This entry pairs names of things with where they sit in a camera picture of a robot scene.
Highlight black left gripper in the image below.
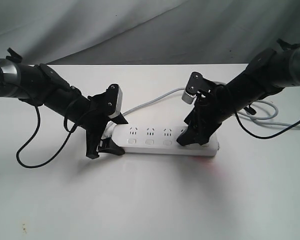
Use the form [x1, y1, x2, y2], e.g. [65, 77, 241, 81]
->
[77, 86, 128, 159]

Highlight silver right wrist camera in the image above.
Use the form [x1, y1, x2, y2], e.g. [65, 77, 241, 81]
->
[181, 89, 198, 105]

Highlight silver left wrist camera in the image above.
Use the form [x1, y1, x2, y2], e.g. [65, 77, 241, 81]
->
[107, 84, 123, 119]

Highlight white five-outlet power strip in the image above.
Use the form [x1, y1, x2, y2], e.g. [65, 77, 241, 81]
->
[111, 124, 220, 157]

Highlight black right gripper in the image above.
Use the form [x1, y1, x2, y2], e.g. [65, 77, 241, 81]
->
[176, 71, 231, 146]

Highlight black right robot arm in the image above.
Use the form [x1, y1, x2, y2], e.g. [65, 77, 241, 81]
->
[176, 39, 300, 146]

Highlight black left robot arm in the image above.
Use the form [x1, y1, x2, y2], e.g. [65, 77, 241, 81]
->
[0, 48, 127, 159]

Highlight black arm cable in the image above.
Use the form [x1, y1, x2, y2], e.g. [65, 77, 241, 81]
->
[14, 94, 91, 169]
[233, 84, 300, 139]

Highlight grey backdrop cloth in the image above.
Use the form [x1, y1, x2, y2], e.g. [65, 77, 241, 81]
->
[0, 0, 300, 65]

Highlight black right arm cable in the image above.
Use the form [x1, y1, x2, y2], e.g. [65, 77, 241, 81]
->
[233, 84, 300, 139]

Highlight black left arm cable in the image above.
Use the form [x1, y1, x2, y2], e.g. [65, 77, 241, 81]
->
[14, 94, 91, 169]

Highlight grey power cord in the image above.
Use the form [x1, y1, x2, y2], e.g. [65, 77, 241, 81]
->
[101, 87, 300, 141]

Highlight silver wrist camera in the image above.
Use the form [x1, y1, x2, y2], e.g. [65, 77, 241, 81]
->
[107, 84, 123, 119]
[181, 89, 198, 105]

